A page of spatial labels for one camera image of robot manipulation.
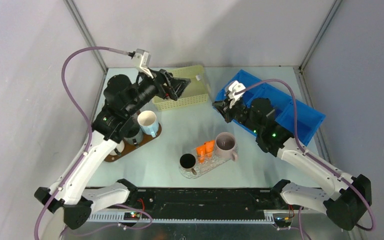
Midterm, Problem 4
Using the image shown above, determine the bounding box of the white ribbed mug black rim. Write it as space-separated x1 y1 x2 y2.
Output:
110 140 125 156

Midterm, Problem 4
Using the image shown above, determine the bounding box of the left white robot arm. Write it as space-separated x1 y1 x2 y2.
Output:
34 69 191 230

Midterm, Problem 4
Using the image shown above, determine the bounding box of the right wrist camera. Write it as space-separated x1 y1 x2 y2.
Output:
224 80 246 109

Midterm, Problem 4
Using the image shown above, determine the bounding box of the orange toothpaste tube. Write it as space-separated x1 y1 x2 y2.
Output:
195 145 207 164
204 140 215 158

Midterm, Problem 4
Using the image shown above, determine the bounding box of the clear textured plastic box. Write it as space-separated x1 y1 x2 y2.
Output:
194 140 216 166

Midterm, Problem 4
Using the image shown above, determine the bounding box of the blue plastic divided bin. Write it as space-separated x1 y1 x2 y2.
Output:
227 69 326 146

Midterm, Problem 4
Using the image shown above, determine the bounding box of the yellow perforated plastic basket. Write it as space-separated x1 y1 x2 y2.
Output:
152 65 211 112

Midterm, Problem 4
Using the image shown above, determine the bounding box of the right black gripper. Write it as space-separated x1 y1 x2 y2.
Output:
213 96 261 135

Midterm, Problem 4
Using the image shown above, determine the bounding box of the light blue mug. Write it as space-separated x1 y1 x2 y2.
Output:
137 110 159 138

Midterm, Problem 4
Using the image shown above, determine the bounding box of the pink mug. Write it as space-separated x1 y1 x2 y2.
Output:
214 132 239 162

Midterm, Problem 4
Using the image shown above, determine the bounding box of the clear textured oval tray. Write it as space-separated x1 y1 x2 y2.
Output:
178 148 230 179

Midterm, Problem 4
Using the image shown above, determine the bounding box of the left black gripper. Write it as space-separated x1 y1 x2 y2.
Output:
124 65 190 117

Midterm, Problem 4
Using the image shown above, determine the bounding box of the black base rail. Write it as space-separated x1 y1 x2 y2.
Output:
124 187 291 221

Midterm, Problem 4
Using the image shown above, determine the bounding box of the dark grey mug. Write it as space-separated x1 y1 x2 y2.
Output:
124 126 144 147

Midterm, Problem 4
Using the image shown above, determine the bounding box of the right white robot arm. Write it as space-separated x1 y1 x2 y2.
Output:
212 98 372 231

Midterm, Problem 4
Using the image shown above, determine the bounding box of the brown wooden oval tray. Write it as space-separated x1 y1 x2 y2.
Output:
104 123 163 163

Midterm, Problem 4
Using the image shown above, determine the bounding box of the brown mug black inside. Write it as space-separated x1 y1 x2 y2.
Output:
179 153 197 175

